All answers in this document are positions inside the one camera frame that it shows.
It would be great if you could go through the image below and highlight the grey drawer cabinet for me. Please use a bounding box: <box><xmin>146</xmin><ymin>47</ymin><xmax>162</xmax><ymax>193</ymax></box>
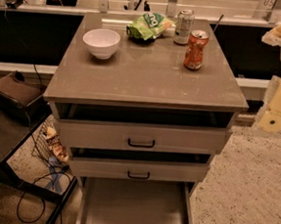
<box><xmin>31</xmin><ymin>5</ymin><xmax>257</xmax><ymax>224</ymax></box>

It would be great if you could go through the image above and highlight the orange soda can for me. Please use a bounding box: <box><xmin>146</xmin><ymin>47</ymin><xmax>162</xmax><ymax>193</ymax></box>
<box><xmin>183</xmin><ymin>29</ymin><xmax>210</xmax><ymax>70</ymax></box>

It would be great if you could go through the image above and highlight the open bottom drawer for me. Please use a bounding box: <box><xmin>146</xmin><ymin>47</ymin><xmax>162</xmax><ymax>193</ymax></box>
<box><xmin>75</xmin><ymin>178</ymin><xmax>192</xmax><ymax>224</ymax></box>

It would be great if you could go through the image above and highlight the white bowl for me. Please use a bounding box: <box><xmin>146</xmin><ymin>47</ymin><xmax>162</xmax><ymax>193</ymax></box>
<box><xmin>83</xmin><ymin>28</ymin><xmax>120</xmax><ymax>60</ymax></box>

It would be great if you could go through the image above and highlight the top drawer with black handle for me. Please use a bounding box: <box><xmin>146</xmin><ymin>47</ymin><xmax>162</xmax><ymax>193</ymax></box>
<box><xmin>55</xmin><ymin>119</ymin><xmax>231</xmax><ymax>155</ymax></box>

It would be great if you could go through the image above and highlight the dark brown bag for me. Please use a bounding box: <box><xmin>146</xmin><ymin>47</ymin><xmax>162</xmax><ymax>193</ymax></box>
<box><xmin>0</xmin><ymin>69</ymin><xmax>49</xmax><ymax>125</ymax></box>

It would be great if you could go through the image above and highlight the black side table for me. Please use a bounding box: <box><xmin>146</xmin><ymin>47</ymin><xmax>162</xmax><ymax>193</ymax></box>
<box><xmin>0</xmin><ymin>106</ymin><xmax>77</xmax><ymax>224</ymax></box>

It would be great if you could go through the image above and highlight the snack bag in basket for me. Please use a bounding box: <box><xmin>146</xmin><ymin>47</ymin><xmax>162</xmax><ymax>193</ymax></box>
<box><xmin>46</xmin><ymin>126</ymin><xmax>69</xmax><ymax>163</ymax></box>

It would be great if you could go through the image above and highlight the green chip bag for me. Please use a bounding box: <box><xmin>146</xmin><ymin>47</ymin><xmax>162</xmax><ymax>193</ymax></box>
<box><xmin>126</xmin><ymin>12</ymin><xmax>174</xmax><ymax>41</ymax></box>

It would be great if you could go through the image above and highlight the silver green soda can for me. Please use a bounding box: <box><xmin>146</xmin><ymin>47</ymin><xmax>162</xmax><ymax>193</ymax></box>
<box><xmin>173</xmin><ymin>9</ymin><xmax>195</xmax><ymax>45</ymax></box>

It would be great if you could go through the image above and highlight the middle drawer with black handle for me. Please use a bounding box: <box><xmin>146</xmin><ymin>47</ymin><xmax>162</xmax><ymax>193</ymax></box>
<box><xmin>70</xmin><ymin>157</ymin><xmax>209</xmax><ymax>182</ymax></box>

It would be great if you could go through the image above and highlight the drawer with black handle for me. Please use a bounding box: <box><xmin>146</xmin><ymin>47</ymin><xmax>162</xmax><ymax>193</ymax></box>
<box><xmin>70</xmin><ymin>157</ymin><xmax>209</xmax><ymax>182</ymax></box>
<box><xmin>55</xmin><ymin>119</ymin><xmax>231</xmax><ymax>155</ymax></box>

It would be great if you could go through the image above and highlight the black floor cable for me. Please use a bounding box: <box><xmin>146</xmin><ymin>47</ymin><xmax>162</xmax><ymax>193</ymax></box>
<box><xmin>14</xmin><ymin>168</ymin><xmax>74</xmax><ymax>224</ymax></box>

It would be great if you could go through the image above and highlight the wire basket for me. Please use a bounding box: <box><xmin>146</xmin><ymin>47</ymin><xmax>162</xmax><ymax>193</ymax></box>
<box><xmin>32</xmin><ymin>119</ymin><xmax>69</xmax><ymax>167</ymax></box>

